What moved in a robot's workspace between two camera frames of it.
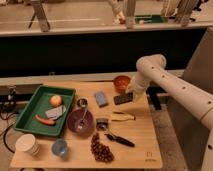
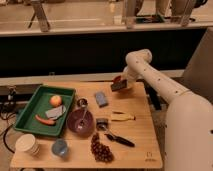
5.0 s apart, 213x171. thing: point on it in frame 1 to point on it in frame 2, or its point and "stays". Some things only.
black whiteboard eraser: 118,100 to 119,85
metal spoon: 81,123 stays
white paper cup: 27,143 stays
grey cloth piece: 56,112 stays
